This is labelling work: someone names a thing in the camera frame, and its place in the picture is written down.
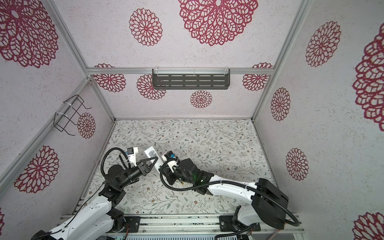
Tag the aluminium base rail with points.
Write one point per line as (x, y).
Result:
(195, 224)

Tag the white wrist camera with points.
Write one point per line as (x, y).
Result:
(174, 160)
(131, 154)

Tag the white remote control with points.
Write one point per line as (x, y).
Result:
(151, 152)

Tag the dark grey wall shelf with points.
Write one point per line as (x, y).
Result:
(191, 80)

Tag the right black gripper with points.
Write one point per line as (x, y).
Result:
(170, 177)

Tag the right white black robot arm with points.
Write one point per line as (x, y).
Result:
(264, 201)

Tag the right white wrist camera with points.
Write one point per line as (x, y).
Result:
(174, 160)

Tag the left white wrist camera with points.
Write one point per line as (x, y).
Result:
(131, 154)

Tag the black wire wall rack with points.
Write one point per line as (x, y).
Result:
(65, 117)

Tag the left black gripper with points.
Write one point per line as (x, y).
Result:
(142, 165)

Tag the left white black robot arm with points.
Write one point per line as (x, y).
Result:
(99, 215)

